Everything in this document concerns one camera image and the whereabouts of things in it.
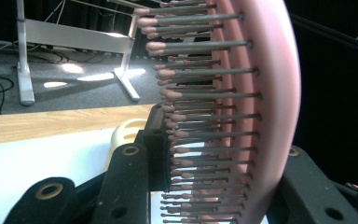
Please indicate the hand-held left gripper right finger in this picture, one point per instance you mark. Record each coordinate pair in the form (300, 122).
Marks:
(310, 199)

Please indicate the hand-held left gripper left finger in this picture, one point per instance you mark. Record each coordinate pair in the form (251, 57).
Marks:
(155, 155)

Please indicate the cream ribbed round holder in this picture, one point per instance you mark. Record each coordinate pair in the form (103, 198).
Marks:
(122, 133)

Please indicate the pink hairbrush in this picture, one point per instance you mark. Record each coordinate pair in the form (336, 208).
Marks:
(270, 93)

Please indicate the pale blue table mat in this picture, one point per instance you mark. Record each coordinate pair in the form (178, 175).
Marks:
(28, 161)

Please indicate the white metal stand frame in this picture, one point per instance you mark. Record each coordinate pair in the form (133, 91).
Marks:
(74, 35)

